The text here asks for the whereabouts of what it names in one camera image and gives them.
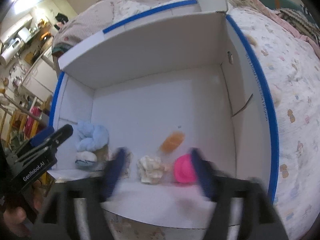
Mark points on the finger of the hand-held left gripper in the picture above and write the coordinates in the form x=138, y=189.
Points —
x=61, y=135
x=41, y=136

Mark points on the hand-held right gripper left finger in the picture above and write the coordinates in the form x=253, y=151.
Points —
x=113, y=175

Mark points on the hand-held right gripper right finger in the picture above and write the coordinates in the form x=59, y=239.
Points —
x=202, y=175

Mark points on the pink plush duck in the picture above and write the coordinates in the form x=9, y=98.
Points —
x=185, y=168

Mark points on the light blue plush toy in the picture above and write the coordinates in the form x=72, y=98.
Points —
x=92, y=136

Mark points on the small white plush toy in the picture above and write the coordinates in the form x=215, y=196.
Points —
x=86, y=159

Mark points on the cream ruffled scrunchie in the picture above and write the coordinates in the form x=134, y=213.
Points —
x=151, y=168

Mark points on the brown soft toy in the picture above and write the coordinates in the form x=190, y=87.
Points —
x=172, y=141

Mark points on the blue cardboard box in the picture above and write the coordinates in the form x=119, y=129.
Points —
x=160, y=92

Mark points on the person's left hand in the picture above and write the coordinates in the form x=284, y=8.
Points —
x=17, y=217

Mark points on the yellow wooden rack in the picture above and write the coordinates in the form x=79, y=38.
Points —
x=17, y=120

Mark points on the white kitchen base cabinet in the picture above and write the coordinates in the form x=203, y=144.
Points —
x=37, y=80

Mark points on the white water heater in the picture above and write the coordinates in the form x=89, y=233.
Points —
x=8, y=55

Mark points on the cream fluffy plush toy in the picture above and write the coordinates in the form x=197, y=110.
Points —
x=276, y=96

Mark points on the bed with printed sheet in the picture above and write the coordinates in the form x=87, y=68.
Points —
x=295, y=105

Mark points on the dark hanging clothes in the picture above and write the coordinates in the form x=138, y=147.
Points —
x=61, y=17

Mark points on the pink blanket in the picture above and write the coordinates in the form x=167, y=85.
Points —
x=280, y=20

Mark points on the striped black white clothes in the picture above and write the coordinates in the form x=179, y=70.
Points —
x=300, y=22

